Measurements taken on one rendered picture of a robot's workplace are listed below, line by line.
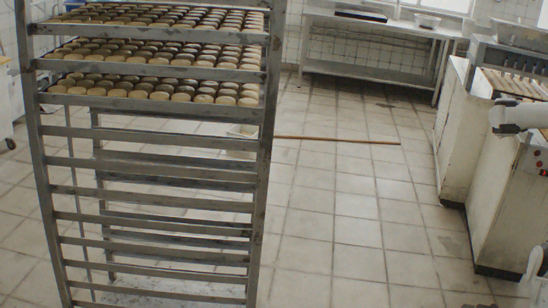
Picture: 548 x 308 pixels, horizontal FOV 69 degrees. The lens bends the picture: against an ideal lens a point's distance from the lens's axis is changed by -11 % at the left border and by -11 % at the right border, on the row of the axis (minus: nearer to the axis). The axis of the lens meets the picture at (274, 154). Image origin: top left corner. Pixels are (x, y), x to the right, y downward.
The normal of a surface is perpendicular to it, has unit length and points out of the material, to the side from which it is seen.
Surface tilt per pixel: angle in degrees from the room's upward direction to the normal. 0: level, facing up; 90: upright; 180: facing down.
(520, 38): 115
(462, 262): 0
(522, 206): 90
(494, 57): 90
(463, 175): 90
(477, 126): 90
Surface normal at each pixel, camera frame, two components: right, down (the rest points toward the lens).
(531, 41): -0.30, 0.74
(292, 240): 0.10, -0.90
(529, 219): -0.28, 0.40
